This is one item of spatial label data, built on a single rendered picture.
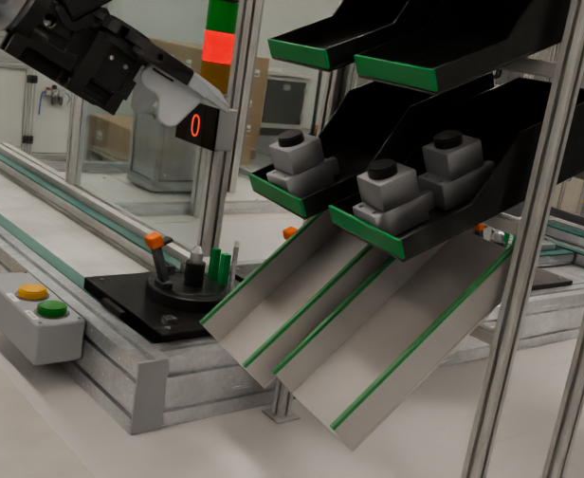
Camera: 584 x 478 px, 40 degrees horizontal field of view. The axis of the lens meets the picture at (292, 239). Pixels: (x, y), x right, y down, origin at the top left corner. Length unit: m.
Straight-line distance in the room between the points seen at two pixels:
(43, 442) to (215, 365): 0.24
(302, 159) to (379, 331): 0.21
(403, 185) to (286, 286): 0.28
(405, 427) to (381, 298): 0.31
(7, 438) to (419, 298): 0.52
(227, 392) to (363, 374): 0.29
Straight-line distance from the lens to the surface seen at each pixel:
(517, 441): 1.26
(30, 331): 1.15
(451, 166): 0.85
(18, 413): 1.12
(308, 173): 0.93
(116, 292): 1.24
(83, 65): 0.79
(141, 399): 1.06
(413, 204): 0.83
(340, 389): 0.90
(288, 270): 1.05
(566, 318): 1.73
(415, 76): 0.78
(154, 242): 1.17
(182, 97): 0.82
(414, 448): 1.16
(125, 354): 1.06
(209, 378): 1.11
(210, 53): 1.38
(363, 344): 0.92
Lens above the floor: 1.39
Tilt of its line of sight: 14 degrees down
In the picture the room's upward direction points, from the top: 9 degrees clockwise
